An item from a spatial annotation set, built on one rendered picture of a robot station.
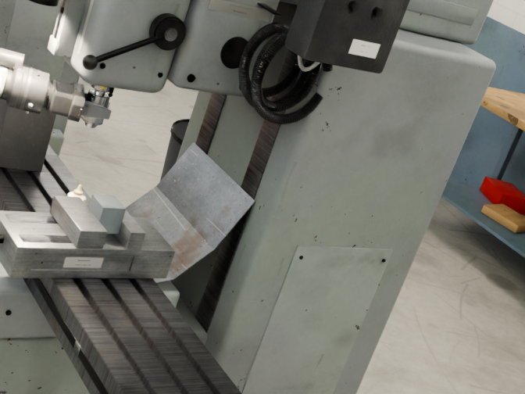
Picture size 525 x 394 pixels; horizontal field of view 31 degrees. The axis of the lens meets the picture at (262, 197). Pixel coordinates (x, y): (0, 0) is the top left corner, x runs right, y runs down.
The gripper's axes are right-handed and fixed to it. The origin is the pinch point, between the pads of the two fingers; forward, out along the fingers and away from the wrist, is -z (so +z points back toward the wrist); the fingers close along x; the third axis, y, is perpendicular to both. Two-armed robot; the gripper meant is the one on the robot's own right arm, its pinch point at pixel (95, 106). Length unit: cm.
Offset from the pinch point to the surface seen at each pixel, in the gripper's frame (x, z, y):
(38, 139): 23.6, 7.6, 19.2
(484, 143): 376, -315, 78
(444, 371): 131, -197, 122
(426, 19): 12, -70, -37
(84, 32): -7.6, 7.2, -16.9
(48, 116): 23.7, 6.9, 13.1
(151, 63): -8.1, -7.2, -14.5
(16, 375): -18, 3, 58
